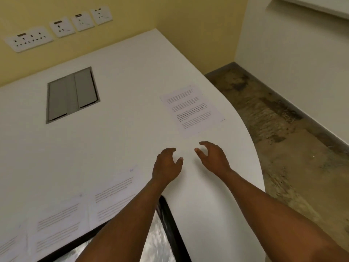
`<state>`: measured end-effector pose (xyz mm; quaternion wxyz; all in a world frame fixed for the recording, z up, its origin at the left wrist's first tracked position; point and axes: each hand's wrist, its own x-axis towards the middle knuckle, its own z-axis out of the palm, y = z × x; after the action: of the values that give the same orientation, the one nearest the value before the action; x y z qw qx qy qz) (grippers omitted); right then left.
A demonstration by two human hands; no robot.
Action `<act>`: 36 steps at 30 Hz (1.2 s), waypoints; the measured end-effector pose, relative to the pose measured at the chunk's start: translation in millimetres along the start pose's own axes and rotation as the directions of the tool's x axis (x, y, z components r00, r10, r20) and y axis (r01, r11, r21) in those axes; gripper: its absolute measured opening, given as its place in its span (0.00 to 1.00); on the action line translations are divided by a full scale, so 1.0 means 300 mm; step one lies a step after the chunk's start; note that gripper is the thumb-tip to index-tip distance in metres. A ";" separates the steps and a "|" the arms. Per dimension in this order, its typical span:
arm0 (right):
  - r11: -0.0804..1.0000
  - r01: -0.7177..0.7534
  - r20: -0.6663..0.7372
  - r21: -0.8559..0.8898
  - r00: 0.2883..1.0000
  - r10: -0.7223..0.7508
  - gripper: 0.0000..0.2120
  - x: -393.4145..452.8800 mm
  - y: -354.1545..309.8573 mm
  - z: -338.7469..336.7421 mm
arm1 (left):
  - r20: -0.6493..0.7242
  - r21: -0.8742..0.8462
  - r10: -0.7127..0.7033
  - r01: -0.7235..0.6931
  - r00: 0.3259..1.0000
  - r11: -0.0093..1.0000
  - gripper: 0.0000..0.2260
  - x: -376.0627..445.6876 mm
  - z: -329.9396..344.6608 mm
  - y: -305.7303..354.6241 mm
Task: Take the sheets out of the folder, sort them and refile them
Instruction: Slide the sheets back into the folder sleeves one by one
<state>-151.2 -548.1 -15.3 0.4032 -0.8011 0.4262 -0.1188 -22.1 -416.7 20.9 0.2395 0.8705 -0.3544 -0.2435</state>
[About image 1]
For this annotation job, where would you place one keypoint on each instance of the person's right hand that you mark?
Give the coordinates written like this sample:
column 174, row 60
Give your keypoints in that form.
column 215, row 159

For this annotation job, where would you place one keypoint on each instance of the person's left hand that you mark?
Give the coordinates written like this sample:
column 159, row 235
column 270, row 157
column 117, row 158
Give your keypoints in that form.
column 164, row 169

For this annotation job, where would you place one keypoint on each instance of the person's right thumb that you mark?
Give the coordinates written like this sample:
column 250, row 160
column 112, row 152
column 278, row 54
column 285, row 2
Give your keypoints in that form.
column 199, row 153

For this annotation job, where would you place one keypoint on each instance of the person's left thumb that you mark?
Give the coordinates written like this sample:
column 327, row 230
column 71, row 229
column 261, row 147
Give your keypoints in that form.
column 178, row 162

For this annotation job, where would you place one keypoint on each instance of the person's left forearm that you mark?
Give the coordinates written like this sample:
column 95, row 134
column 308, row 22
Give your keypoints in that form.
column 122, row 226

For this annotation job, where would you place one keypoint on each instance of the person's right forearm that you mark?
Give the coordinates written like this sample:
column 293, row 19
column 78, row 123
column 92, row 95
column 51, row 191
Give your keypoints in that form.
column 275, row 221

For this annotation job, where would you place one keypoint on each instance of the printed white paper sheet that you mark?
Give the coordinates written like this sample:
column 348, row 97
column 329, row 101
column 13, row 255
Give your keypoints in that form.
column 192, row 110

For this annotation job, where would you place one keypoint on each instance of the lined white paper sheet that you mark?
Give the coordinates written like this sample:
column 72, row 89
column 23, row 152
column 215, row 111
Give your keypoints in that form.
column 116, row 193
column 12, row 246
column 58, row 226

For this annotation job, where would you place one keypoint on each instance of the black framed clear folder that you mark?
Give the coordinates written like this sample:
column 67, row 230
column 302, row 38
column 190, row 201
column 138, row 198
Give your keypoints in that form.
column 160, row 234

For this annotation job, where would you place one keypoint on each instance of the white window sill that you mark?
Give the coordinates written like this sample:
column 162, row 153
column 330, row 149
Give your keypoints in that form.
column 316, row 4

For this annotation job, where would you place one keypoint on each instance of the wide white wall socket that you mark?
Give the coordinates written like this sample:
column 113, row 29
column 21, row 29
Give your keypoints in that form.
column 29, row 39

